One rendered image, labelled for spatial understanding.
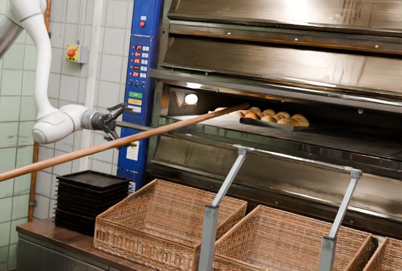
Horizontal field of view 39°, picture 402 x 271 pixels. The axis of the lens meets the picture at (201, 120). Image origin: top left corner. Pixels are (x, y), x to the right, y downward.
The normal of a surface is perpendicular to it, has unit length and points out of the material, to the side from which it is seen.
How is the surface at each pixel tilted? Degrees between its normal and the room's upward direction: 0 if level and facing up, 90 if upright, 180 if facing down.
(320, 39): 90
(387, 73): 70
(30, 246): 91
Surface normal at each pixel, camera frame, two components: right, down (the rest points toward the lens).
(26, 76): 0.85, 0.15
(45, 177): -0.51, 0.04
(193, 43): -0.44, -0.30
